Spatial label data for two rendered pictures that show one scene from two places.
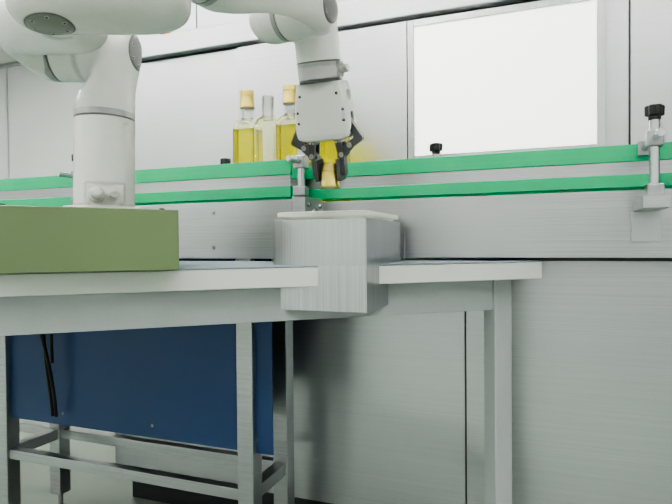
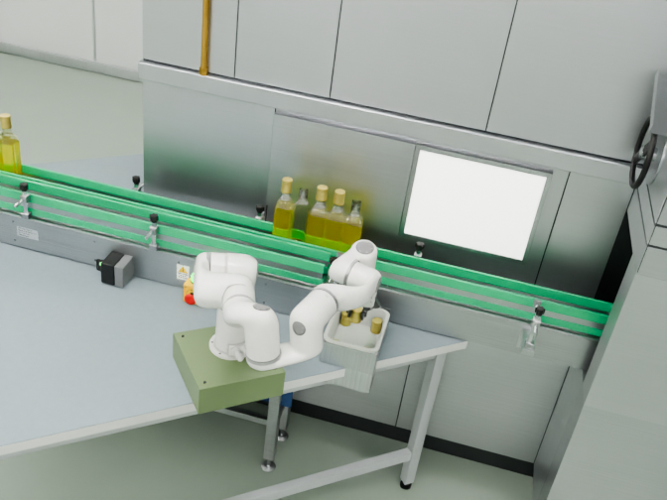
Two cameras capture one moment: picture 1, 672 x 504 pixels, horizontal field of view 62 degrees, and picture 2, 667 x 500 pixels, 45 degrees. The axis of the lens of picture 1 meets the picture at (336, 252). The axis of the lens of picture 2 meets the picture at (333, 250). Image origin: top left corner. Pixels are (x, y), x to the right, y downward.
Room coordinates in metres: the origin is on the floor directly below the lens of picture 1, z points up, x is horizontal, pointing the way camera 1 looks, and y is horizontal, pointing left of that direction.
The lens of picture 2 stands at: (-0.91, 0.49, 2.38)
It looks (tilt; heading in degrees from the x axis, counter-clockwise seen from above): 33 degrees down; 349
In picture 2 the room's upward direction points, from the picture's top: 8 degrees clockwise
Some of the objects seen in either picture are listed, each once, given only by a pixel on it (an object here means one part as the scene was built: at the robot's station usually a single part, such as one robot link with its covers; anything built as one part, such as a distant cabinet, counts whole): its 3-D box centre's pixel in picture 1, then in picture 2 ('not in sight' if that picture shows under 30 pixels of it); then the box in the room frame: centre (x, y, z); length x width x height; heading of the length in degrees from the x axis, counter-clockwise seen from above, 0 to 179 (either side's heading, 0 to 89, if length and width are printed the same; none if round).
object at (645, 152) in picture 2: not in sight; (648, 153); (1.01, -0.75, 1.49); 0.21 x 0.05 x 0.21; 159
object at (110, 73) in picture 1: (99, 72); (233, 280); (0.92, 0.39, 1.07); 0.13 x 0.10 x 0.16; 90
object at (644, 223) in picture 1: (651, 175); (531, 332); (0.94, -0.54, 0.90); 0.17 x 0.05 x 0.23; 159
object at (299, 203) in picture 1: (309, 214); not in sight; (1.19, 0.06, 0.85); 0.09 x 0.04 x 0.07; 159
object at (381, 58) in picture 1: (401, 94); (401, 188); (1.36, -0.16, 1.15); 0.90 x 0.03 x 0.34; 69
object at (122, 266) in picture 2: not in sight; (117, 270); (1.36, 0.75, 0.79); 0.08 x 0.08 x 0.08; 69
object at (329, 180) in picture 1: (330, 176); (355, 314); (1.00, 0.01, 0.91); 0.04 x 0.04 x 0.04
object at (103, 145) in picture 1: (104, 166); (234, 328); (0.91, 0.38, 0.92); 0.16 x 0.13 x 0.15; 24
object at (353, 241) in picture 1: (345, 242); (356, 331); (1.06, -0.02, 0.79); 0.27 x 0.17 x 0.08; 159
